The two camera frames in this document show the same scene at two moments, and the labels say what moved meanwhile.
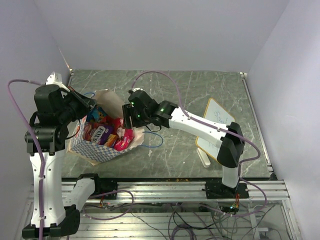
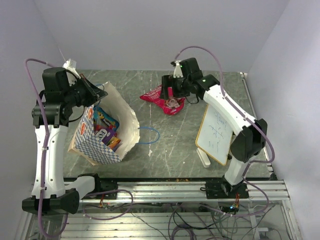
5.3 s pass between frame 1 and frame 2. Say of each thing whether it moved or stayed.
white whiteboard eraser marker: stayed
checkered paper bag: moved
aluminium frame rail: stayed
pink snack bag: moved
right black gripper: moved
